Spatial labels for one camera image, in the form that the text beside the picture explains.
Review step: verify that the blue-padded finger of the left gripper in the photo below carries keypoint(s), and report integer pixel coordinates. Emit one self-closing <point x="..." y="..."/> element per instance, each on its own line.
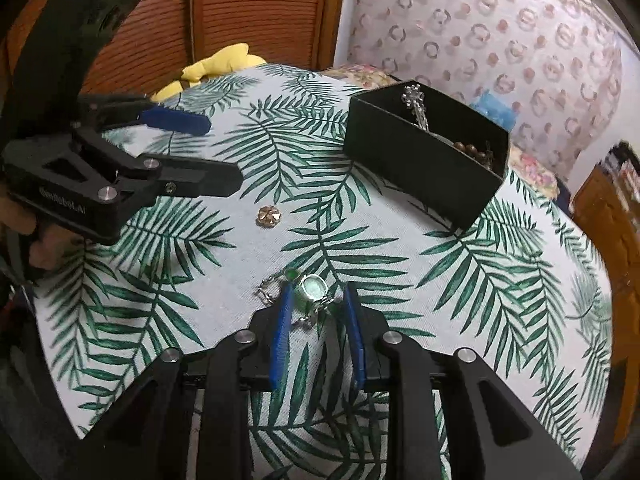
<point x="163" y="118"/>

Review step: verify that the yellow plush toy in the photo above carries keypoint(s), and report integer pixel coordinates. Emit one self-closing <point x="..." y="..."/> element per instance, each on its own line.
<point x="225" y="61"/>

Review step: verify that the gold flower brooch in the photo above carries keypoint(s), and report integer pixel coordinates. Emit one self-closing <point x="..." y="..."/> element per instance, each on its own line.
<point x="268" y="217"/>

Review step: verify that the brown louvered wardrobe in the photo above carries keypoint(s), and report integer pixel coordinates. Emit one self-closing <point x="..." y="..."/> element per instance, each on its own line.
<point x="162" y="36"/>

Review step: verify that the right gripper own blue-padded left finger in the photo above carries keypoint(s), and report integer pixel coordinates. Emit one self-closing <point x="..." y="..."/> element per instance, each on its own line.
<point x="249" y="360"/>

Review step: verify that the wooden side cabinet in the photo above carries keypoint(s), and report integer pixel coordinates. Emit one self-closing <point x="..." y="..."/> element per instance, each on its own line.
<point x="606" y="208"/>

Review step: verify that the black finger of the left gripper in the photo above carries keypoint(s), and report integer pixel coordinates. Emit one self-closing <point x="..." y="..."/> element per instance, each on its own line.
<point x="191" y="177"/>

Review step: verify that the palm leaf print cloth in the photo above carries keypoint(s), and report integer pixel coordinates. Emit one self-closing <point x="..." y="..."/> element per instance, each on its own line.
<point x="524" y="287"/>

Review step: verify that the circle pattern wall curtain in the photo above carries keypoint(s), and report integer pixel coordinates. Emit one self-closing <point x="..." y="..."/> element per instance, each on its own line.
<point x="555" y="63"/>

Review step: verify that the blue plush toy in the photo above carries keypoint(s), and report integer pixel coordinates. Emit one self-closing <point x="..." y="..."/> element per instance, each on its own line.
<point x="490" y="106"/>

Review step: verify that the black jewelry box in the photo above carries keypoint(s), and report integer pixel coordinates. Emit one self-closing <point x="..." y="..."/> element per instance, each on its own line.
<point x="433" y="147"/>

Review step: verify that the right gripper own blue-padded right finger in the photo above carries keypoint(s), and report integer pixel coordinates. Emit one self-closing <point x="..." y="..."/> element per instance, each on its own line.
<point x="385" y="360"/>

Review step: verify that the person's left hand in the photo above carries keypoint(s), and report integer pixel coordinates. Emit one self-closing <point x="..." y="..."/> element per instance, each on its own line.
<point x="52" y="242"/>

